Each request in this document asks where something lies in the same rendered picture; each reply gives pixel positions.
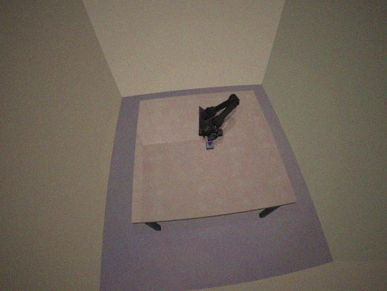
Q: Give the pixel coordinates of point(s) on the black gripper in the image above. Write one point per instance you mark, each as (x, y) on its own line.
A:
(218, 132)

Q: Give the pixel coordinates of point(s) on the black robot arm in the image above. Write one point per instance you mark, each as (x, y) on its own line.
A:
(217, 121)

